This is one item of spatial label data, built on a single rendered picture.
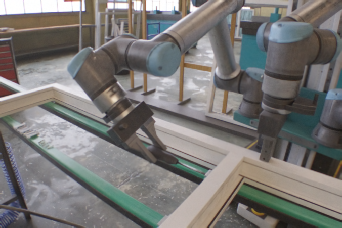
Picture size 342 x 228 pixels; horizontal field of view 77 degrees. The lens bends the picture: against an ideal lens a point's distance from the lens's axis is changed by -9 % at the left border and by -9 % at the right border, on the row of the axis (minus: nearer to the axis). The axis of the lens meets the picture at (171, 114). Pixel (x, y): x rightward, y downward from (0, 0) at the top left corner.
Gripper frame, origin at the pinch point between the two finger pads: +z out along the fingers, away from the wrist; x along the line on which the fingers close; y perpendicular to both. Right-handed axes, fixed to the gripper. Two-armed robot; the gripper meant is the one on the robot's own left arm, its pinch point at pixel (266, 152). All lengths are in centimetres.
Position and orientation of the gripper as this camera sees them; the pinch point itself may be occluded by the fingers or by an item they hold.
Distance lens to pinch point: 68.5
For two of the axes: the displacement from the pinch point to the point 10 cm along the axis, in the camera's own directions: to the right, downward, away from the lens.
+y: -8.1, -2.6, 5.3
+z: -0.2, 9.1, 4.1
